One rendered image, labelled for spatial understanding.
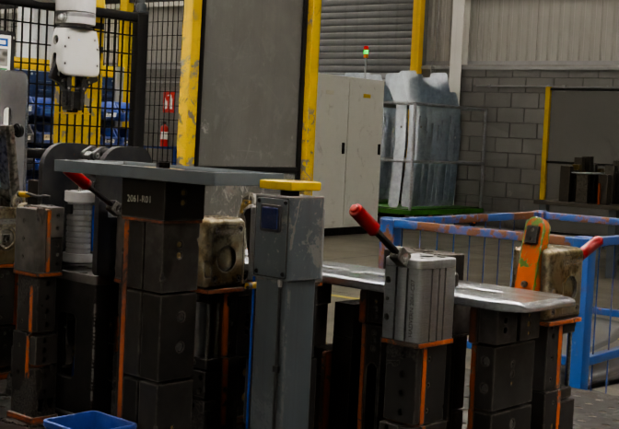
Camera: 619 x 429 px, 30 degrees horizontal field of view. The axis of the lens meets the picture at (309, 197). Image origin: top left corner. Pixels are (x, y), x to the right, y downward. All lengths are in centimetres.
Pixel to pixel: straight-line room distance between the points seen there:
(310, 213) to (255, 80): 402
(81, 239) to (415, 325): 73
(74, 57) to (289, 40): 337
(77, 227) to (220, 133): 332
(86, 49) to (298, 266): 108
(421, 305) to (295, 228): 21
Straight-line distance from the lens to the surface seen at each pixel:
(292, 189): 151
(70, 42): 246
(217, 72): 533
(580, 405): 243
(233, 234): 189
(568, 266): 190
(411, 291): 158
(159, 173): 163
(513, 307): 164
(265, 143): 562
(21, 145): 274
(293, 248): 151
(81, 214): 207
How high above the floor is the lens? 122
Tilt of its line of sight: 3 degrees down
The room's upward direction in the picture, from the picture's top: 3 degrees clockwise
